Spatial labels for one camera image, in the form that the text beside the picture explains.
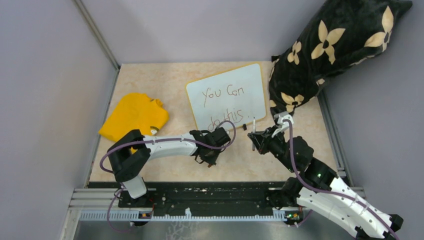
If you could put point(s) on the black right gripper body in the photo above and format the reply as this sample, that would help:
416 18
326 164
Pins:
273 145

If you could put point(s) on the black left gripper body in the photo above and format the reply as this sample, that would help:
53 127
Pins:
211 157

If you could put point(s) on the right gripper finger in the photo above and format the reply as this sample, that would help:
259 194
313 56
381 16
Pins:
256 141
263 133

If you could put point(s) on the white marker pen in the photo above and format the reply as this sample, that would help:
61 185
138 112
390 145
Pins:
253 131

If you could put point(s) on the yellow framed whiteboard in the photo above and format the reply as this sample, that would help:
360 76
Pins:
235 95

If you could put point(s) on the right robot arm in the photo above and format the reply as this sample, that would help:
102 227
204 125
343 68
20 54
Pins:
320 189

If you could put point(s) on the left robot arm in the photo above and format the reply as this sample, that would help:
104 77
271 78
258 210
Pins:
128 156

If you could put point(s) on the yellow cloth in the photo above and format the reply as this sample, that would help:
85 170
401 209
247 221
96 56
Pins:
135 111

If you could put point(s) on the black floral pillow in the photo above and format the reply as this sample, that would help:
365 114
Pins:
342 34

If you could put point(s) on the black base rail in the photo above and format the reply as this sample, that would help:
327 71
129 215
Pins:
187 202

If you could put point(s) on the aluminium corner post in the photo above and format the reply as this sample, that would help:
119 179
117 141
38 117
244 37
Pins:
80 6

